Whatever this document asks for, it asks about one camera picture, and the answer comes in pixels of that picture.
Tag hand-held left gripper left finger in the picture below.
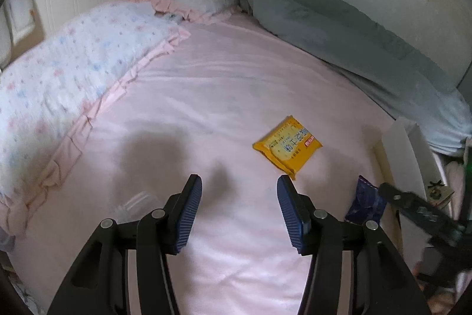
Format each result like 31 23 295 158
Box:
47 174 203 315

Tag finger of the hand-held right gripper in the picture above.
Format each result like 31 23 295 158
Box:
378 182 467 245

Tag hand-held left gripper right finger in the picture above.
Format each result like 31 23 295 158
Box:
276 175 432 315

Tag dark blue snack packet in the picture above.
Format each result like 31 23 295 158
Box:
345 176 388 225

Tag white box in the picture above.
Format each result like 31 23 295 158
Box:
374 117 448 264

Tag yellow snack packet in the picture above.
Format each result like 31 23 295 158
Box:
253 116 323 181

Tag small card with black bow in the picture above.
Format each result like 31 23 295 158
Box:
428 180 456 205

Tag clear plastic wrapper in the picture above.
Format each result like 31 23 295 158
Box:
112 190 152 223

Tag pink bed sheet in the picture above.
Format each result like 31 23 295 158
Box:
7 10 402 315

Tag large floral pillow pink ruffles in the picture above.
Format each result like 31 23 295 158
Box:
0 1 192 238

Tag grey-blue blanket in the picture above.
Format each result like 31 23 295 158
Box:
230 0 472 157

